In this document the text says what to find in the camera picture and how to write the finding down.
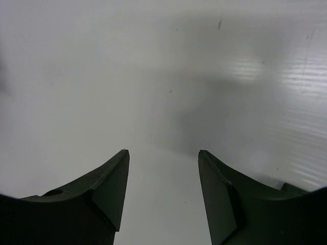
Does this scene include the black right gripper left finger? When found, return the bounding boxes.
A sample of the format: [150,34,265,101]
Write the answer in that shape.
[1,150,130,244]

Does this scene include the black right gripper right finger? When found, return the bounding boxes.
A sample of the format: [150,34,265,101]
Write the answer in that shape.
[198,150,326,244]

